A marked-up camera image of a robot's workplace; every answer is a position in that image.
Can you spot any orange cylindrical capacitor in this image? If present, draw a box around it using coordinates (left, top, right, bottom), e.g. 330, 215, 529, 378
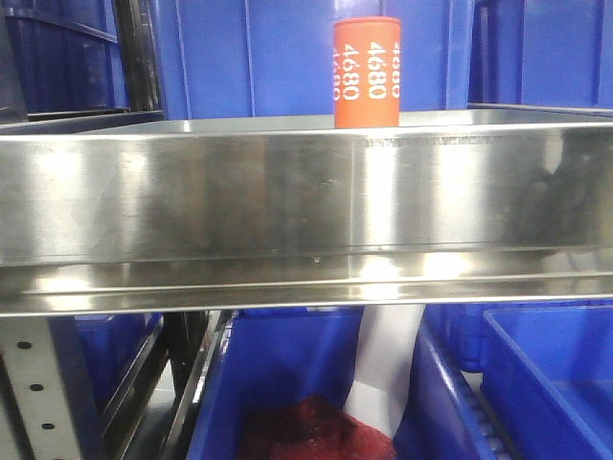
332, 16, 401, 128

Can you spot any stainless steel shelf tray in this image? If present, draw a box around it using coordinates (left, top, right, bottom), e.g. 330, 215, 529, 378
1, 105, 612, 317

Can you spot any blue bin behind capacitor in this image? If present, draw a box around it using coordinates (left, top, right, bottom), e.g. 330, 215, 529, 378
150, 1, 475, 120

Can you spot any grey perforated shelf upright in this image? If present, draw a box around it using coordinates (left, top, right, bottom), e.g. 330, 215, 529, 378
1, 318, 79, 459

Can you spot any blue bin with red contents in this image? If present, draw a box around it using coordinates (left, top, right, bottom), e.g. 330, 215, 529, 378
187, 308, 393, 459

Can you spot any red mesh material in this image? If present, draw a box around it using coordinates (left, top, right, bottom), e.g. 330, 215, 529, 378
236, 396, 397, 460

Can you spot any blue bin lower left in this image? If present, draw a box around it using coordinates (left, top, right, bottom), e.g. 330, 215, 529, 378
75, 312, 161, 410

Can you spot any blue bin lower right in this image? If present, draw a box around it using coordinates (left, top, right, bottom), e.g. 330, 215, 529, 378
481, 307, 612, 459

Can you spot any blue bin upper right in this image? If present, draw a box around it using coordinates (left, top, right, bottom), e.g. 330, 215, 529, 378
469, 1, 612, 109

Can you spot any blue bin upper left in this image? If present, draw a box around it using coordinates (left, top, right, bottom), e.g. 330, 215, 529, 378
1, 0, 128, 113

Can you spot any black shelf upright post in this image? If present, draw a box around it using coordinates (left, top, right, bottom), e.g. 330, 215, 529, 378
112, 0, 161, 112

